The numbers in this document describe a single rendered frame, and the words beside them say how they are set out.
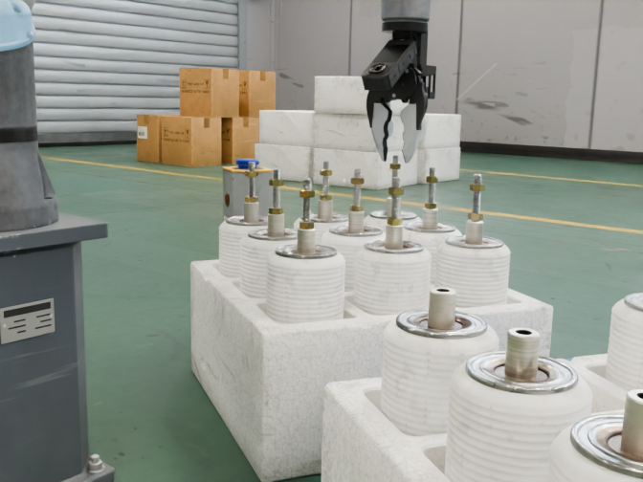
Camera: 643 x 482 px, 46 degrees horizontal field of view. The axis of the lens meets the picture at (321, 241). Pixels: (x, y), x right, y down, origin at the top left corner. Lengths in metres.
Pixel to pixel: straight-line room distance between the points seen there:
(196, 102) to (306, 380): 4.11
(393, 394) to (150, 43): 6.50
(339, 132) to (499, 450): 3.36
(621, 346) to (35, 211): 0.58
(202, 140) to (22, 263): 3.99
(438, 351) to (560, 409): 0.13
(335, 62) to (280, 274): 6.79
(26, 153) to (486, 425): 0.53
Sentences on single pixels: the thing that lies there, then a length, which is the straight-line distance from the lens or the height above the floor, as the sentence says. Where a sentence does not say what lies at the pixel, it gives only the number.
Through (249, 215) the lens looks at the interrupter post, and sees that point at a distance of 1.13.
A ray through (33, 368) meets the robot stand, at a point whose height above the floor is 0.16.
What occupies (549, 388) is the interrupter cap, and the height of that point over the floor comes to 0.25.
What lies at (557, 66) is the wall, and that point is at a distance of 6.45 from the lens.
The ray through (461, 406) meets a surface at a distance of 0.53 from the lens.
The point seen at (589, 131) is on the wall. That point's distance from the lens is 6.34.
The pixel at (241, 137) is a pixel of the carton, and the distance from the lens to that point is 4.99.
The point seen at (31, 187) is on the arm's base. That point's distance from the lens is 0.82.
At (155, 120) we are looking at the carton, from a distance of 5.01.
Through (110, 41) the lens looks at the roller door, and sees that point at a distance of 6.78.
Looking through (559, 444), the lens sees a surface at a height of 0.25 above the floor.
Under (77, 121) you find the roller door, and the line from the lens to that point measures 6.60.
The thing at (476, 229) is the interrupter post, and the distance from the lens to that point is 1.01.
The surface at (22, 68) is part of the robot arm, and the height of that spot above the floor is 0.46.
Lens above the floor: 0.44
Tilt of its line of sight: 11 degrees down
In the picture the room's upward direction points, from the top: 1 degrees clockwise
